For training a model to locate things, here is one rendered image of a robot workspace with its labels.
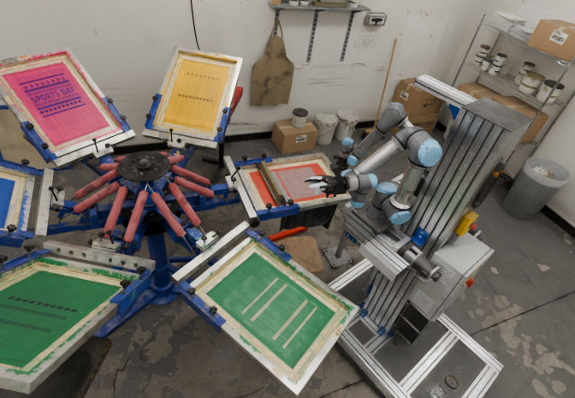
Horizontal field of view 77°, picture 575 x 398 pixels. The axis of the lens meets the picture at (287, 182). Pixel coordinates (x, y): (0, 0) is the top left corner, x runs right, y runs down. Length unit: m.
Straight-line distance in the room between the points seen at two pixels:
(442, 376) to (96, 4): 4.18
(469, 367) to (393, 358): 0.57
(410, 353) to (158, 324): 1.91
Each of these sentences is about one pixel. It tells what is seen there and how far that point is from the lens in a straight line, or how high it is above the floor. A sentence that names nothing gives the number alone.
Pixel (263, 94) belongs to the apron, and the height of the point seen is 0.70.
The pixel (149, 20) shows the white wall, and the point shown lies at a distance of 4.06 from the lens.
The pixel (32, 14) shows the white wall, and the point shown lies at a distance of 4.10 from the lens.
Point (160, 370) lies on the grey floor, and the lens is 2.99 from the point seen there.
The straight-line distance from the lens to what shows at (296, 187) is 2.75.
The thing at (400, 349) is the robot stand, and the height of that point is 0.21.
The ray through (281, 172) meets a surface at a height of 0.96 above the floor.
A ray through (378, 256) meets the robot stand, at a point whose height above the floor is 1.17.
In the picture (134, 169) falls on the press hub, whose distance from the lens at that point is 2.32.
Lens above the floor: 2.73
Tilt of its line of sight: 39 degrees down
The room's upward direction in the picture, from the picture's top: 10 degrees clockwise
